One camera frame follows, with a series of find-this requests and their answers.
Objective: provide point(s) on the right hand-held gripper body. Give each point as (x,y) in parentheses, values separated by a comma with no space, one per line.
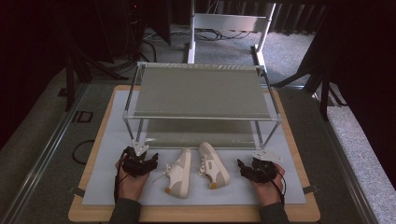
(263,171)

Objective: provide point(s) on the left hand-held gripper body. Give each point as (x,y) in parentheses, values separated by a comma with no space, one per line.
(134,163)

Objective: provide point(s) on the cream white sneaker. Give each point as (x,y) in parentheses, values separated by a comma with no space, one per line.
(179,175)
(213,168)

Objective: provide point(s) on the metal frame shoe rack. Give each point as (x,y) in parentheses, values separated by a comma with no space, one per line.
(202,93)

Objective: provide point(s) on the person's right hand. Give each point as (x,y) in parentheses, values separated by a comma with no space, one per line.
(267,191)

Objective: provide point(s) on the person's left hand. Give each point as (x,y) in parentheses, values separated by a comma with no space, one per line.
(130,186)

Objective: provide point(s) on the white table mat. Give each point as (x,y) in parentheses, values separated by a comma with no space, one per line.
(102,161)

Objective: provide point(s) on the wooden board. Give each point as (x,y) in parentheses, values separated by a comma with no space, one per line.
(193,213)

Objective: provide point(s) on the black tripod stand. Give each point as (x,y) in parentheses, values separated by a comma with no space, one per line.
(70,77)
(324,93)

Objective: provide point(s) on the white metal stand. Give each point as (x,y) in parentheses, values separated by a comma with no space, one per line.
(229,22)

